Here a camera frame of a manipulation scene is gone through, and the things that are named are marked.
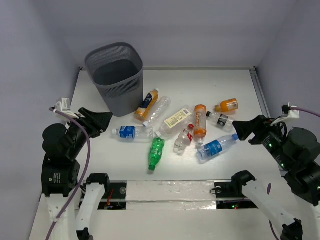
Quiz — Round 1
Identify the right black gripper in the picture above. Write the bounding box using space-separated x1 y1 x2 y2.
231 112 293 169

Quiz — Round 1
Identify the clear bottle blue label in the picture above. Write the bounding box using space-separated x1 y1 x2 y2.
111 125 154 141

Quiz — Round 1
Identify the green plastic bottle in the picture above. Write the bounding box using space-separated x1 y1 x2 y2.
148 137 165 171

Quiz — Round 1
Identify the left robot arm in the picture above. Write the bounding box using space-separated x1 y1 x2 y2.
41 107 113 240

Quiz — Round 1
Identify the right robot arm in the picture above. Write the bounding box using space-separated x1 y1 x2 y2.
228 113 320 240

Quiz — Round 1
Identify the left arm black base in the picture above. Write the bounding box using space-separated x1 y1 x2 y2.
79 181 128 210

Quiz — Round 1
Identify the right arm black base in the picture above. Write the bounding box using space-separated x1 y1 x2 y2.
209 181 258 210

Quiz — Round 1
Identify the grey mesh waste bin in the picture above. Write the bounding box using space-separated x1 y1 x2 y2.
84 42 144 117

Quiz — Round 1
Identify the clear bottle black label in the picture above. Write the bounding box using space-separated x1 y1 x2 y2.
206 111 235 132

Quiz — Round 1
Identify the small orange juice bottle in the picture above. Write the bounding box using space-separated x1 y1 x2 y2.
214 98 239 113

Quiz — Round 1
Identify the blue tinted water bottle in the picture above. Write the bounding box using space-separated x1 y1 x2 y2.
196 133 239 164

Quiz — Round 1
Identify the orange bottle blue white label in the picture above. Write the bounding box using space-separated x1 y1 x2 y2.
134 88 160 121

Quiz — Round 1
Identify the orange bottle white cap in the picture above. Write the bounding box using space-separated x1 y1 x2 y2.
194 104 207 145

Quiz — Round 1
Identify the clear bottle red cap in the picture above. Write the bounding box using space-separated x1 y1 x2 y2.
173 123 194 155

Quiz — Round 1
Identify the clear bottle yellow label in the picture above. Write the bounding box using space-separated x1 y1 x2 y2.
154 105 195 139

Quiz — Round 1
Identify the clear ribbed plastic bottle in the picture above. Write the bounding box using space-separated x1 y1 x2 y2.
142 96 172 128

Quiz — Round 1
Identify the silver foil tape strip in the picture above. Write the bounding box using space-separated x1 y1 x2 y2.
125 180 217 211

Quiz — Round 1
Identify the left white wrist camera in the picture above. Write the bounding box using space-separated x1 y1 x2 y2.
53 97 78 119

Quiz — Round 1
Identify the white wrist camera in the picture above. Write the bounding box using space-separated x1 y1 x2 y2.
53 97 78 119
281 102 300 123

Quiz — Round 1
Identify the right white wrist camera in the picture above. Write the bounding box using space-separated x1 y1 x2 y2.
281 102 300 123

